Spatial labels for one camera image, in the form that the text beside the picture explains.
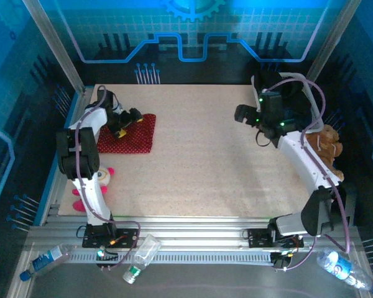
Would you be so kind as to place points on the red polka dot skirt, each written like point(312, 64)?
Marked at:
point(140, 139)

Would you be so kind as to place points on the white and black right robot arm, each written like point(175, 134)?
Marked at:
point(301, 158)

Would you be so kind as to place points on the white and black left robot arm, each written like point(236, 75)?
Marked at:
point(91, 192)

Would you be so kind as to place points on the pink and white plush toy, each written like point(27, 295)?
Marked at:
point(107, 175)

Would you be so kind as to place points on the white plastic basket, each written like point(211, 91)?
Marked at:
point(314, 105)

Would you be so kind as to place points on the brown teddy bear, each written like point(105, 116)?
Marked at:
point(328, 146)

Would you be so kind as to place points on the black connector box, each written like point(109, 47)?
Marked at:
point(279, 260)
point(107, 257)

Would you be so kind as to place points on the clear bottle with green cap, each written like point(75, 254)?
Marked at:
point(143, 256)

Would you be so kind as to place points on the blue capped water bottle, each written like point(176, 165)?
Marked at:
point(45, 260)

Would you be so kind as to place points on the large blue label water bottle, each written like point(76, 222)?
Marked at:
point(340, 267)

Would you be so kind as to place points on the aluminium frame post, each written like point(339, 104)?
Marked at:
point(54, 43)
point(332, 43)

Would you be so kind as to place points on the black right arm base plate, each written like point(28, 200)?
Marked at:
point(258, 237)

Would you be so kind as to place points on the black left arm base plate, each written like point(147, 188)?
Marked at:
point(127, 237)

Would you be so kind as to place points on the aluminium frame rail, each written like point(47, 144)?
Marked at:
point(189, 229)

